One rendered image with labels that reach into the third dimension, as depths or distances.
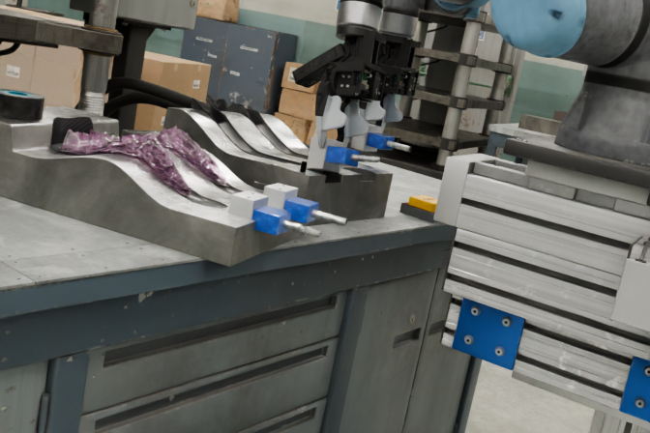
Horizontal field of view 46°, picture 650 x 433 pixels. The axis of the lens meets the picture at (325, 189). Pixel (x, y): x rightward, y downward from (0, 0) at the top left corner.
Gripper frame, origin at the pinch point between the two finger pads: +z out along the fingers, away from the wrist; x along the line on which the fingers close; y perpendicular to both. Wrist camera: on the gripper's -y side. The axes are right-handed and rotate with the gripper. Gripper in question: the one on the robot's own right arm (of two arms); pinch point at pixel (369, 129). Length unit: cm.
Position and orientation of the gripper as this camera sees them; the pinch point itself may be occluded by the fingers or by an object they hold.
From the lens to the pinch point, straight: 165.7
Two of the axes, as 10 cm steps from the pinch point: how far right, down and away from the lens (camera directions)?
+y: 7.7, 2.6, -5.8
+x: 6.1, -0.4, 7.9
